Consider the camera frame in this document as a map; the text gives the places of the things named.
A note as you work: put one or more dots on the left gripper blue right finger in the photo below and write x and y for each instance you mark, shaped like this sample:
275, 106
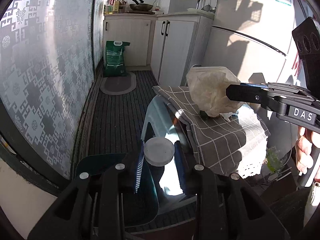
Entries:
181, 165

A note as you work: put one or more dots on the black frying pan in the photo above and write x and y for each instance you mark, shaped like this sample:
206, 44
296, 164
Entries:
140, 5

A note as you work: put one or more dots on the cooking oil bottle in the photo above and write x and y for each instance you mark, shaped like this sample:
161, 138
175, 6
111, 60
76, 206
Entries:
116, 6

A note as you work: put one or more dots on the green rice bag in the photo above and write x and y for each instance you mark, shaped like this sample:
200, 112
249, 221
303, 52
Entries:
114, 58

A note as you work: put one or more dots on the frosted patterned sliding door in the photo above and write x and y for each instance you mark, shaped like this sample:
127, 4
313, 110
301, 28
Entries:
49, 51

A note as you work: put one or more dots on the light blue plastic stool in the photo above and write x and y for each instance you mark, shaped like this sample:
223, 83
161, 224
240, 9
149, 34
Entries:
160, 121

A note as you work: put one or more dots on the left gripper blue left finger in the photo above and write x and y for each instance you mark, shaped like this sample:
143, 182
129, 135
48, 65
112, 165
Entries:
139, 165

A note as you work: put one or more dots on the white kitchen cabinet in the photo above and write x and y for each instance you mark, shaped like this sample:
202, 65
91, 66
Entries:
168, 45

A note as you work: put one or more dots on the white refrigerator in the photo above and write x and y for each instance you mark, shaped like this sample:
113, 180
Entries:
253, 39

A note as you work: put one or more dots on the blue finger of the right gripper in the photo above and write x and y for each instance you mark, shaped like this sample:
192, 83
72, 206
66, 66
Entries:
247, 92

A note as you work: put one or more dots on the white plastic bag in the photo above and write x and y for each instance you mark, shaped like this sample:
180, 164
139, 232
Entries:
207, 88

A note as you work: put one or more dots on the person's right hand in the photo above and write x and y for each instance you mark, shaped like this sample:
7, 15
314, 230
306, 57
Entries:
303, 146

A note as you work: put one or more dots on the grey checked tablecloth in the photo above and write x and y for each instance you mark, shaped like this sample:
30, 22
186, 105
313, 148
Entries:
237, 144

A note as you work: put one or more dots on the grey oval floor mat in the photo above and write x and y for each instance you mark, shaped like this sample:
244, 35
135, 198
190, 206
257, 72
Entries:
119, 85

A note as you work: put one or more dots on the hanging metal ladle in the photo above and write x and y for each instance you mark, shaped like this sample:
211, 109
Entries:
207, 6

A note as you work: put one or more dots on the white plastic bottle cap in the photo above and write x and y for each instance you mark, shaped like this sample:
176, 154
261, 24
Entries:
159, 151

